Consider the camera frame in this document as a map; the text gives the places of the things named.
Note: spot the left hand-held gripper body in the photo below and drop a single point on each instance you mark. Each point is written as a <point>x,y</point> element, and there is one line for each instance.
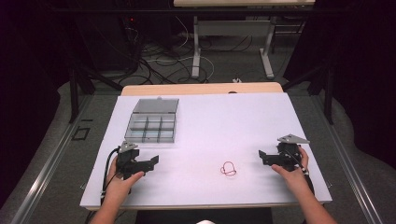
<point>129,158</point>

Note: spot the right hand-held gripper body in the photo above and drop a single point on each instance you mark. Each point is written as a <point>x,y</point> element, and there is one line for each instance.
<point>286,154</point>

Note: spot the red rubber band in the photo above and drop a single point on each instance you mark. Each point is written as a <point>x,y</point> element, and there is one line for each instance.
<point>229,169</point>

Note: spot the clear plastic compartment box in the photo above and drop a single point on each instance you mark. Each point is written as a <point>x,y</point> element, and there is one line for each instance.
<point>154,121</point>

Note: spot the person's right hand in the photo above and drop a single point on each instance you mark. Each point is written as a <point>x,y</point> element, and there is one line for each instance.
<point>294,175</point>

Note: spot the person's left hand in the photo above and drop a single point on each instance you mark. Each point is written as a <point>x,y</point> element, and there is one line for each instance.
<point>120,184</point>

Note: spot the white table mat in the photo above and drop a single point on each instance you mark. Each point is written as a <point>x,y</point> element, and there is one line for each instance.
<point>205,149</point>

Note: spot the black metal stand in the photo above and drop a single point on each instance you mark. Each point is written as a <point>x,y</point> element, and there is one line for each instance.
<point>320,84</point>
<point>84,81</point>

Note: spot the white desk with metal legs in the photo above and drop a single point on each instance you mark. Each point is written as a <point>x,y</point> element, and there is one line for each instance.
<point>236,31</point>

